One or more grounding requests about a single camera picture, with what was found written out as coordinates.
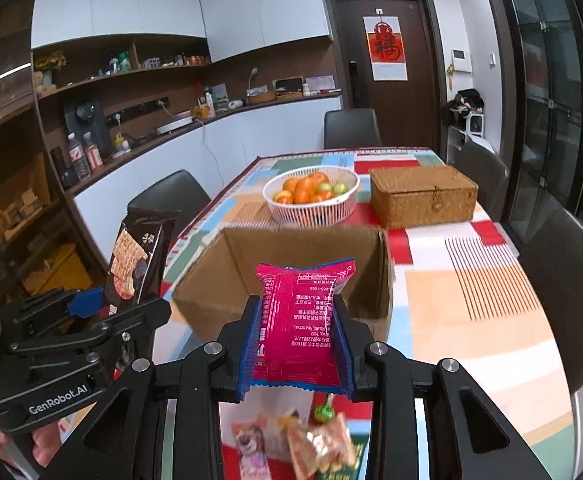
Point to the white intercom panel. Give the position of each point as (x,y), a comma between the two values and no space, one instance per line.
(461,61)

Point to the pink cartoon snack packet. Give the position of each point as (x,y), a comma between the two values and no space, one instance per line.
(250,446)

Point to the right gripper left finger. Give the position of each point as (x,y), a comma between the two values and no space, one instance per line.
(122,436)

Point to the colourful patchwork tablecloth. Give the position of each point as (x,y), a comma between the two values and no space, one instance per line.
(458,290)

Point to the dark chair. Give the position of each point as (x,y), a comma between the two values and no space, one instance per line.
(553,261)
(489,173)
(179,196)

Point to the red label bottle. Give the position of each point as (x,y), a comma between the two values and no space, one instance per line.
(92,151)

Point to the dark chair far end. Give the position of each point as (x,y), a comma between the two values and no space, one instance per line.
(355,128)

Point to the dark chair right near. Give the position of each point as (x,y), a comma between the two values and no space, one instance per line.
(553,261)

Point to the black water dispenser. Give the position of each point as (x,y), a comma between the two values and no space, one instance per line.
(87,117)

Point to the white upper cabinets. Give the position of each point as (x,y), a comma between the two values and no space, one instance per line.
(230,27)

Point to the red fu poster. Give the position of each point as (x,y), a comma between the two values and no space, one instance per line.
(386,48)

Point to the white fruit basket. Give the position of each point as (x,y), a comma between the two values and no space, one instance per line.
(312,196)

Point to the magenta snack packet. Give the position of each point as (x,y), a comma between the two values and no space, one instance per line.
(300,340)

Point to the white small shelf unit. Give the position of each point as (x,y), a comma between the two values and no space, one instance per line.
(466,125)

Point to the dark cracker snack packet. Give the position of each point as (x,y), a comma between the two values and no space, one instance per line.
(137,260)

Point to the dark chair right far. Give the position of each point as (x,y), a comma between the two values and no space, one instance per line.
(489,173)

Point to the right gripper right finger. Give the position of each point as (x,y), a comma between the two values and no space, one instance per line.
(468,437)

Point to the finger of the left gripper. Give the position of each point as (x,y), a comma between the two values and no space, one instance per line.
(145,318)
(57,306)

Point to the green lollipop on table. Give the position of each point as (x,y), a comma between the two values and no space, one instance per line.
(325,412)

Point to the woven wicker lidded box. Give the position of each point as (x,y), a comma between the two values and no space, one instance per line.
(408,197)

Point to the clear plastic bottle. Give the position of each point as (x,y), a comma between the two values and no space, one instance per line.
(78,157)

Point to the dark brown door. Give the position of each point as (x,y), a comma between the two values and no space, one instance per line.
(408,112)

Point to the glass sliding door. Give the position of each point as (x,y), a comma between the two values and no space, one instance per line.
(548,39)

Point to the dark chair left side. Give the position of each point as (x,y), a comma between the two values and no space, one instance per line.
(179,196)

